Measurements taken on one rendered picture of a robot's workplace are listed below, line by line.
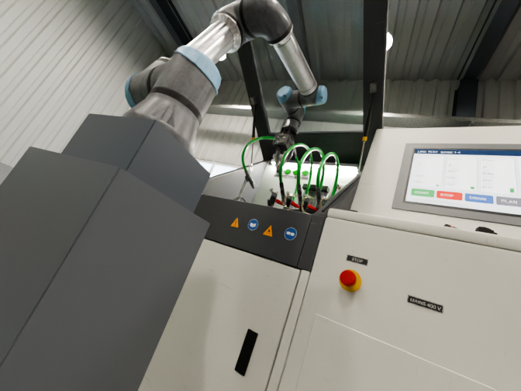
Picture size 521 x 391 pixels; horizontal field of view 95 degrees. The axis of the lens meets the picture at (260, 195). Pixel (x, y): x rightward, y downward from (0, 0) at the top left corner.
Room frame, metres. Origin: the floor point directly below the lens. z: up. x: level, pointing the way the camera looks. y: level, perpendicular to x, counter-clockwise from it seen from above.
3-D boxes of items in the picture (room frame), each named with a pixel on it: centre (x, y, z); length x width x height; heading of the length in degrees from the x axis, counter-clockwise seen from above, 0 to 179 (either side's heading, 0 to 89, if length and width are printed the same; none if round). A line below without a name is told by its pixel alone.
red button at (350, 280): (0.57, -0.26, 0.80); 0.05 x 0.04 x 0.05; 55
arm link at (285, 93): (0.92, 0.03, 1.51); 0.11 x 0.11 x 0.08; 52
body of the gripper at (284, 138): (1.00, -0.02, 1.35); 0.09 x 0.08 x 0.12; 145
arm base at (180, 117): (0.46, 0.24, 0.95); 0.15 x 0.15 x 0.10
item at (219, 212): (0.86, 0.08, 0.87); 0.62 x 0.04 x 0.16; 55
